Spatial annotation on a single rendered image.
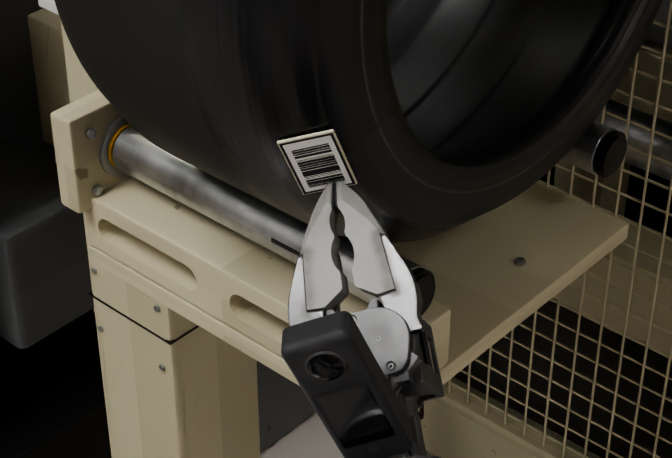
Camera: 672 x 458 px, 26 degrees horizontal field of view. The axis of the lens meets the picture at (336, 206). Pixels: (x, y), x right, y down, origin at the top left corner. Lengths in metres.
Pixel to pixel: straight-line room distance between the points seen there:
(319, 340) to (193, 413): 0.75
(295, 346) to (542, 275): 0.48
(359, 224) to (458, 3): 0.48
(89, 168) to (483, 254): 0.37
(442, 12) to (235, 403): 0.53
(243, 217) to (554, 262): 0.31
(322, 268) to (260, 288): 0.23
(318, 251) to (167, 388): 0.63
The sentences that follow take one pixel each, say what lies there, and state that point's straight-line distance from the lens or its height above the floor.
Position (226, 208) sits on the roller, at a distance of 1.23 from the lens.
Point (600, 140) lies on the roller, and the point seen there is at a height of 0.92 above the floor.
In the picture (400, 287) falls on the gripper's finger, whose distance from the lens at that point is 0.97.
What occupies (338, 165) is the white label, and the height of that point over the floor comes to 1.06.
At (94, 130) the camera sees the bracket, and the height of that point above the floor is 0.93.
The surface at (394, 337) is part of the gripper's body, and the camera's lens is 0.96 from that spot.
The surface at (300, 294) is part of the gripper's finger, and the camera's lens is 0.99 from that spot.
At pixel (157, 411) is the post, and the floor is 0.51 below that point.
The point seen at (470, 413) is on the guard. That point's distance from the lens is 1.92.
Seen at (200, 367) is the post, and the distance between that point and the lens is 1.60.
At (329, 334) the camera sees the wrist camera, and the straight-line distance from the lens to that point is 0.89.
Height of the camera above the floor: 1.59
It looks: 34 degrees down
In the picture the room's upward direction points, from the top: straight up
